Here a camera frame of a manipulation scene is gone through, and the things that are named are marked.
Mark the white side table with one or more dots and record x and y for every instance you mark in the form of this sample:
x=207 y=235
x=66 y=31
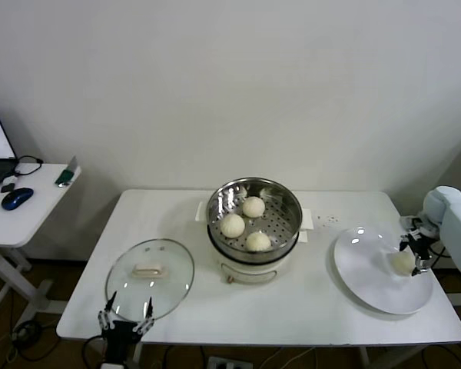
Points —
x=42 y=215

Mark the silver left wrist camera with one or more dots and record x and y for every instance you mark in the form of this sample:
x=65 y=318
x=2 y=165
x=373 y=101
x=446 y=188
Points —
x=113 y=365

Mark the grey floor power strip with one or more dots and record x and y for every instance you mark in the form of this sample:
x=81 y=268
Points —
x=230 y=363

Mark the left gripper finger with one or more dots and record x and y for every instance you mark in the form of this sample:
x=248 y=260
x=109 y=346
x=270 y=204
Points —
x=105 y=315
x=150 y=317

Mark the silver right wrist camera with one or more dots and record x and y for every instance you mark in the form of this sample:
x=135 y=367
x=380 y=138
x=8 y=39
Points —
x=418 y=225

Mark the perforated steel steamer basket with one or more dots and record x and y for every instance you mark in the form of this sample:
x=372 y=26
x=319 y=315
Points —
x=284 y=230

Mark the small black dongle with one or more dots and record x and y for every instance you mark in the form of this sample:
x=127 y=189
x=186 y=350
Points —
x=7 y=188

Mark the glass pot lid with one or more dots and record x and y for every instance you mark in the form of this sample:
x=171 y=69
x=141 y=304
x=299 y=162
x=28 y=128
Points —
x=174 y=269

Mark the blue computer mouse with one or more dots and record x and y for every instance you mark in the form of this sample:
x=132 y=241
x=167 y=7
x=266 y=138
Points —
x=17 y=198

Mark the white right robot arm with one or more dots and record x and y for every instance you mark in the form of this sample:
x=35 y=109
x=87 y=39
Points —
x=459 y=230

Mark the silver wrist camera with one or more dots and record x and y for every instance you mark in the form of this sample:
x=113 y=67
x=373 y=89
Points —
x=113 y=365
x=418 y=225

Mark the white round plate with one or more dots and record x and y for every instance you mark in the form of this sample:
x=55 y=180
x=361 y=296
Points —
x=361 y=261

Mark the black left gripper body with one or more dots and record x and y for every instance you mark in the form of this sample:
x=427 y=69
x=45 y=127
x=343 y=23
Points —
x=121 y=336

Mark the white electric cooker pot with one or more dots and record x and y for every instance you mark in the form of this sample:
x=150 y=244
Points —
x=249 y=269

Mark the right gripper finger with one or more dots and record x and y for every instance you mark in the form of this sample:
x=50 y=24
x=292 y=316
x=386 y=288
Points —
x=422 y=267
x=406 y=240

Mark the white steamed baozi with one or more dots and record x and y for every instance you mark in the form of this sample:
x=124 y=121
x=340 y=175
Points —
x=258 y=241
x=401 y=263
x=253 y=207
x=232 y=225

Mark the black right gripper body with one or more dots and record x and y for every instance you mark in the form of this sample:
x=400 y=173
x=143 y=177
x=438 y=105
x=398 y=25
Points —
x=420 y=250

